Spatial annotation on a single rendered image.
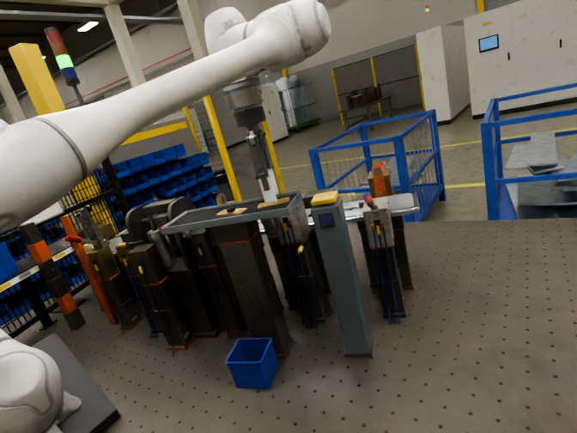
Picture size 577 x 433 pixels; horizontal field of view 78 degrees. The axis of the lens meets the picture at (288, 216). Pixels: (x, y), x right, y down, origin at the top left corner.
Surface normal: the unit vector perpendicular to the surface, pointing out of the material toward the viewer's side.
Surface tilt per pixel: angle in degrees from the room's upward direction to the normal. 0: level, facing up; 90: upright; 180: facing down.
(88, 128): 76
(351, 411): 0
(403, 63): 90
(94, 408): 47
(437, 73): 90
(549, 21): 90
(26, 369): 53
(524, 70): 90
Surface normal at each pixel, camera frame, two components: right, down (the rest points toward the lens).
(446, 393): -0.25, -0.92
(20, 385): 0.49, -0.58
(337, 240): -0.25, 0.36
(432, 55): -0.55, 0.39
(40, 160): 0.83, -0.09
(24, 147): 0.62, -0.39
